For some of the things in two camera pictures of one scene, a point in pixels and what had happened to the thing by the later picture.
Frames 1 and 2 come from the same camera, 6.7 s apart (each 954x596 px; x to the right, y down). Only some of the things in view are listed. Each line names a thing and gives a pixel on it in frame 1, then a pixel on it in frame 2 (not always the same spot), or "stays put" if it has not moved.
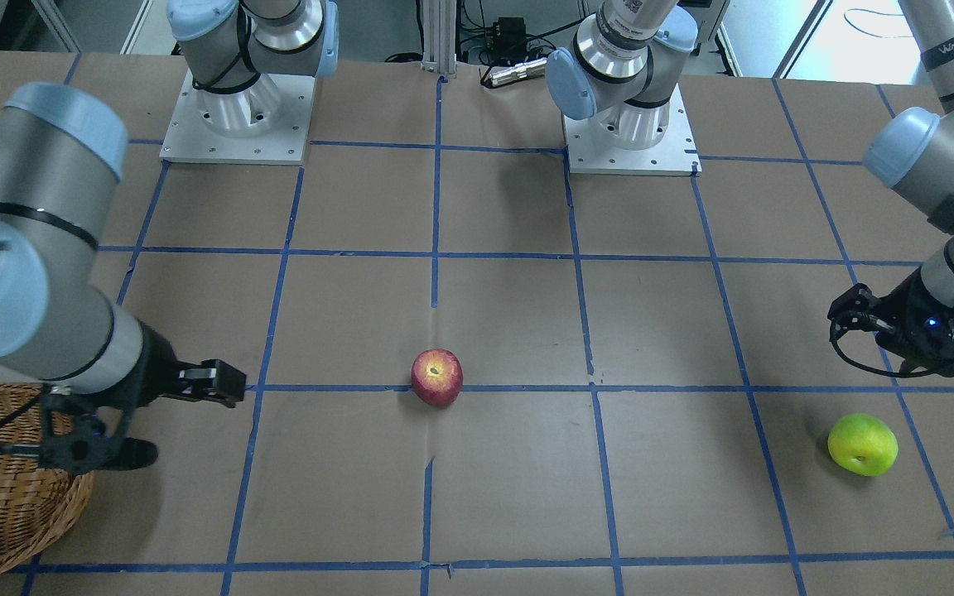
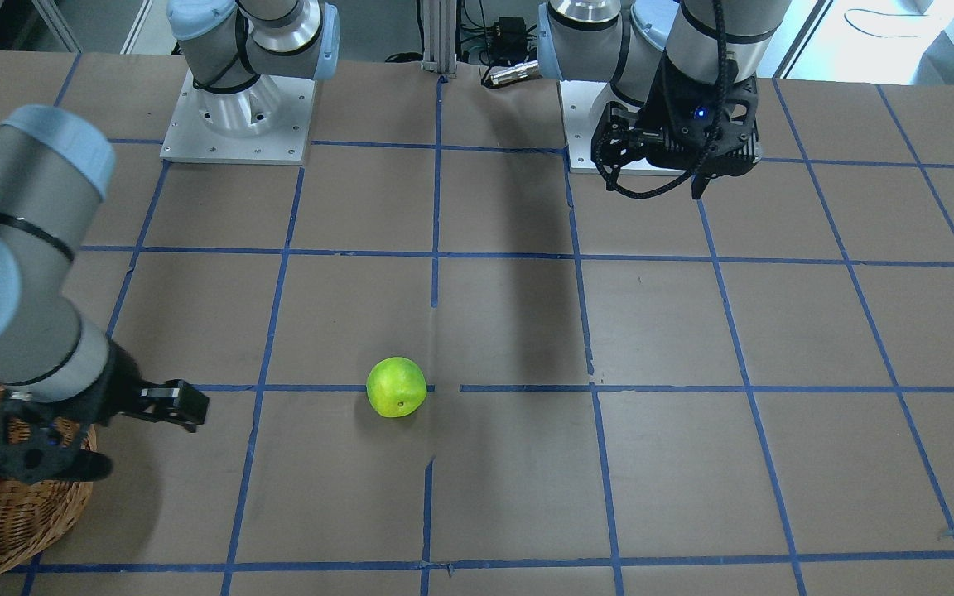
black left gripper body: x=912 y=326 to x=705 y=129
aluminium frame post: x=439 y=37 stays put
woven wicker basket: x=4 y=507 stays put
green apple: x=863 y=444 to x=396 y=387
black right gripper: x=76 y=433 to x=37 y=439
